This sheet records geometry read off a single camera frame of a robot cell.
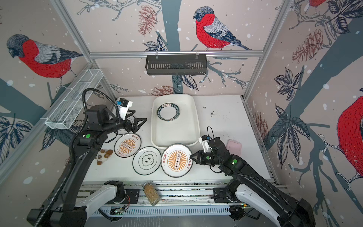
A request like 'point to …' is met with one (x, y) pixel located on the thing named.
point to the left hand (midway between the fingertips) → (138, 115)
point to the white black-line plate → (146, 160)
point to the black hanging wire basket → (160, 65)
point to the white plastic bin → (184, 130)
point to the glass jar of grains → (151, 193)
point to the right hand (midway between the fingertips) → (188, 159)
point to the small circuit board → (118, 211)
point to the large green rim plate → (168, 111)
